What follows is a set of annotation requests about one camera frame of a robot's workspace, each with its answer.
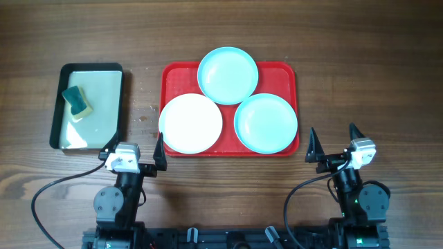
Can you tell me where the light blue plate top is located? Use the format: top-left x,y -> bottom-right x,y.
197,46 -> 259,105

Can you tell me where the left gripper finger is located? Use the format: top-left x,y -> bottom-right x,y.
153,133 -> 168,171
99,130 -> 120,160

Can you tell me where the light blue plate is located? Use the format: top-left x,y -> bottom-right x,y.
233,93 -> 298,154
197,46 -> 259,105

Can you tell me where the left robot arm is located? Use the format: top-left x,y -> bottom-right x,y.
82,133 -> 168,249

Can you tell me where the red plastic tray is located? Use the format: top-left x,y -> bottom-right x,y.
159,62 -> 298,157

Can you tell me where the left black cable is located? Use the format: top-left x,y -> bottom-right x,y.
30,160 -> 107,249

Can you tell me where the white round plate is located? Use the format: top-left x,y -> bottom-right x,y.
159,93 -> 223,154

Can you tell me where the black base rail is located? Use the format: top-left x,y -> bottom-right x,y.
82,225 -> 390,249

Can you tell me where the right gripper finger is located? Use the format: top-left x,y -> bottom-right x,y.
305,127 -> 325,163
349,122 -> 365,140

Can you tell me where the black cable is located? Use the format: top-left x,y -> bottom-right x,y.
30,160 -> 107,249
282,159 -> 351,249

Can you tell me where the black water tray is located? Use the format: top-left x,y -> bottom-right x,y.
49,62 -> 125,149

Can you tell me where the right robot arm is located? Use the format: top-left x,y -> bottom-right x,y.
305,123 -> 390,249

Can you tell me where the right black cable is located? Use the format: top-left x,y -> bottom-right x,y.
282,159 -> 351,249

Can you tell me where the green yellow sponge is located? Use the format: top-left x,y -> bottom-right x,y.
62,86 -> 93,120

